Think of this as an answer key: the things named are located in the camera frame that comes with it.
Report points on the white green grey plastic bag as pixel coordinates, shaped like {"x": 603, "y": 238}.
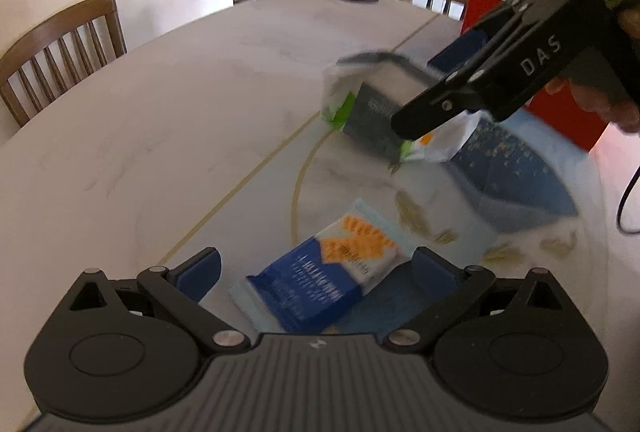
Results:
{"x": 370, "y": 111}

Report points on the white marble desktop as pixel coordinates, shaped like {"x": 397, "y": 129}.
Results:
{"x": 175, "y": 111}

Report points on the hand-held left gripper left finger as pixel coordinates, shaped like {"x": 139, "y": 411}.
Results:
{"x": 200, "y": 273}

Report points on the red cardboard box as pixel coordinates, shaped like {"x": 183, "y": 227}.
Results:
{"x": 565, "y": 116}

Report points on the person's right hand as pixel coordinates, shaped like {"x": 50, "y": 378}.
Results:
{"x": 620, "y": 116}

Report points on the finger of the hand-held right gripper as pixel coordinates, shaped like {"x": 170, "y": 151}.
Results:
{"x": 457, "y": 51}
{"x": 440, "y": 109}

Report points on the blue white orange packet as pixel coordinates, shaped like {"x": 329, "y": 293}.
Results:
{"x": 320, "y": 277}

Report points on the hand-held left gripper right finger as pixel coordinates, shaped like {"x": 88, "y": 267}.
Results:
{"x": 431, "y": 273}

